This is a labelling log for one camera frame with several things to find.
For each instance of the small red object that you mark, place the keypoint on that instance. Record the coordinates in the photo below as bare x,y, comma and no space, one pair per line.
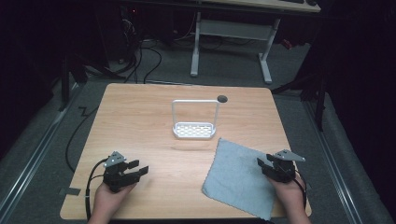
286,44

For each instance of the person's left hand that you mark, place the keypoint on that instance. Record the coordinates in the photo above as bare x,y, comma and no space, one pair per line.
106,199

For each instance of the grey-blue cloth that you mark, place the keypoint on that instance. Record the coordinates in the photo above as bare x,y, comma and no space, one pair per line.
236,177

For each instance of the white-legged desk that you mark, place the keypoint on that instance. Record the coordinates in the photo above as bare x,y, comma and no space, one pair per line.
233,29

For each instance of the metal floor rail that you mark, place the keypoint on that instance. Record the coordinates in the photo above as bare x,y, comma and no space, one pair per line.
334,165
34,149

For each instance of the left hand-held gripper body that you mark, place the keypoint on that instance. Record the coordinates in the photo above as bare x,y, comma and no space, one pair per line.
115,177

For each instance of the dark round table grommet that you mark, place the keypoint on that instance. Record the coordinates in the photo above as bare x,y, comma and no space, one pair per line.
222,99

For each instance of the black metal stand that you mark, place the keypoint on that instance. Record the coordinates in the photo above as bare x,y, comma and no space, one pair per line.
65,84
320,105

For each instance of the grey tape piece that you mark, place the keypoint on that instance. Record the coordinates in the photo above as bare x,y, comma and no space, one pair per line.
69,191

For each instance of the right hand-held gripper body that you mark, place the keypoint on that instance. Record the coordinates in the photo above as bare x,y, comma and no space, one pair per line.
285,169

